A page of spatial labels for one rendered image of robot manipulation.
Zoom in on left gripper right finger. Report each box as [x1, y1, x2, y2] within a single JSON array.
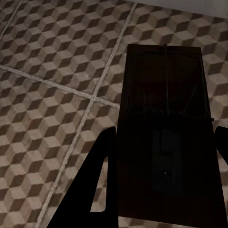
[[214, 126, 228, 165]]

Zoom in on mousetrap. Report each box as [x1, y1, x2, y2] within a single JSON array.
[[116, 43, 228, 228]]

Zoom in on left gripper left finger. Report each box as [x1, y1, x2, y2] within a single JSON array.
[[47, 126, 119, 228]]

